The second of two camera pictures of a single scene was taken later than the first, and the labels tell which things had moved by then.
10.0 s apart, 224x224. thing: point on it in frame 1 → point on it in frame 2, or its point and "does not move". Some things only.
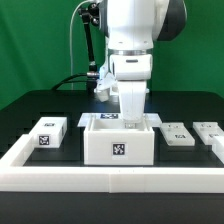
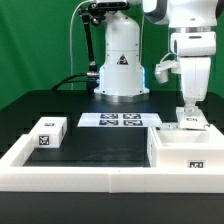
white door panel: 177,134 → 197,121
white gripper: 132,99 → 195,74
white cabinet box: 107,142 → 185,148
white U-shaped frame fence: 15,176 does not move
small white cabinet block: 49,132 does not move
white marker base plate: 85,117 does not move
